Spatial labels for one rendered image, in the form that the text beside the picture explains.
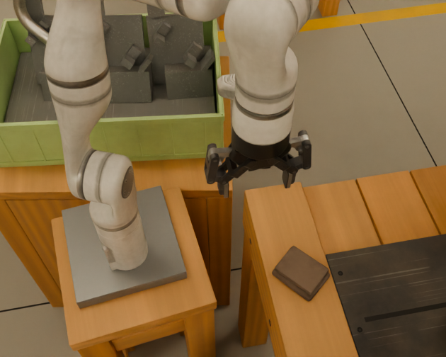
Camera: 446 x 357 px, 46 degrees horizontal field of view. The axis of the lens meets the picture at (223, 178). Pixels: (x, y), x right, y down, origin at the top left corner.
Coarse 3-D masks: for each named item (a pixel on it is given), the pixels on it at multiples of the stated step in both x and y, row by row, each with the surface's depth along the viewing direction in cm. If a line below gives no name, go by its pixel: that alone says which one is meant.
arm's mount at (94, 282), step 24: (144, 192) 127; (72, 216) 123; (144, 216) 123; (168, 216) 123; (72, 240) 119; (96, 240) 119; (168, 240) 119; (72, 264) 116; (96, 264) 116; (144, 264) 116; (168, 264) 116; (96, 288) 113; (120, 288) 113; (144, 288) 115
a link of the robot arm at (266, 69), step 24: (240, 0) 48; (264, 0) 48; (288, 0) 49; (240, 24) 49; (264, 24) 48; (288, 24) 49; (240, 48) 52; (264, 48) 50; (288, 48) 58; (240, 72) 56; (264, 72) 54; (288, 72) 56; (240, 96) 60; (264, 96) 58; (288, 96) 59
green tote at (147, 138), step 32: (0, 32) 149; (0, 64) 146; (0, 96) 144; (0, 128) 130; (32, 128) 130; (96, 128) 132; (128, 128) 133; (160, 128) 134; (192, 128) 134; (0, 160) 140; (32, 160) 141
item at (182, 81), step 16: (160, 16) 140; (176, 16) 141; (176, 32) 143; (192, 32) 144; (160, 48) 146; (176, 48) 146; (160, 64) 149; (176, 64) 148; (160, 80) 152; (176, 80) 146; (192, 80) 147; (208, 80) 147; (176, 96) 149; (192, 96) 150
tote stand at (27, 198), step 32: (224, 64) 166; (224, 128) 151; (160, 160) 144; (192, 160) 144; (224, 160) 144; (0, 192) 138; (32, 192) 138; (64, 192) 139; (192, 192) 139; (0, 224) 151; (32, 224) 152; (192, 224) 153; (224, 224) 153; (32, 256) 168; (224, 256) 169; (224, 288) 190
